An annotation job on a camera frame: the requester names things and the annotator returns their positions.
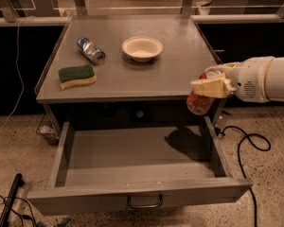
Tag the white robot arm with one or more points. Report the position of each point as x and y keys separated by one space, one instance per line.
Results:
x=274 y=81

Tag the silver blue soda can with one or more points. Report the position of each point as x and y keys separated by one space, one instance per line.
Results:
x=94 y=54

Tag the red coke can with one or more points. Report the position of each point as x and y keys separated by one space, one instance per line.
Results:
x=199 y=105

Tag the green yellow sponge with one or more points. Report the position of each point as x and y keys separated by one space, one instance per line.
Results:
x=76 y=76

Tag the white paper bowl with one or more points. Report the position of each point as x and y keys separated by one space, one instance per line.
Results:
x=142 y=48

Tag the grey metal cabinet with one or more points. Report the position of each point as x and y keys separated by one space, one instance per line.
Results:
x=184 y=58

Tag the metal drawer handle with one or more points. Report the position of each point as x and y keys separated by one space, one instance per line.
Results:
x=142 y=202

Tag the black bar on floor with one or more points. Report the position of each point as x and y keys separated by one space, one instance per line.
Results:
x=9 y=199

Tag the open grey top drawer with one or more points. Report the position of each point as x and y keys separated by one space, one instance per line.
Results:
x=97 y=170

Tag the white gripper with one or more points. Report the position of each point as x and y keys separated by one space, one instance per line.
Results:
x=247 y=78

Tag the wire mesh basket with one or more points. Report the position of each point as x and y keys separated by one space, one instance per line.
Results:
x=46 y=130

